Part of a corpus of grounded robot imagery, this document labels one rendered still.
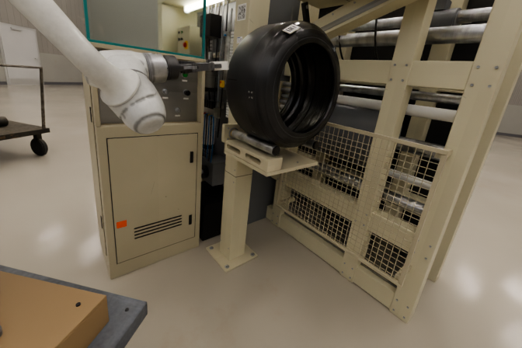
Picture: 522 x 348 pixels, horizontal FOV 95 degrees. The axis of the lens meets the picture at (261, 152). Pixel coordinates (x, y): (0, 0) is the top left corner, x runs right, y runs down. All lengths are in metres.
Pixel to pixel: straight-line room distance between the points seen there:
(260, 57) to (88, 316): 0.87
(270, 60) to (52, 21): 0.63
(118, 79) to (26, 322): 0.49
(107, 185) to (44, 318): 0.88
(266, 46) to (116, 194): 1.06
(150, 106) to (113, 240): 1.11
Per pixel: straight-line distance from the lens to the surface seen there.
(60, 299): 0.71
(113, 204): 1.51
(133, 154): 1.42
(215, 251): 1.85
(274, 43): 0.99
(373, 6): 1.39
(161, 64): 0.81
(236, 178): 1.46
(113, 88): 0.64
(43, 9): 0.63
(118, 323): 0.72
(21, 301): 0.74
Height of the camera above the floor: 1.19
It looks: 17 degrees down
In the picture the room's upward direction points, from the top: 6 degrees clockwise
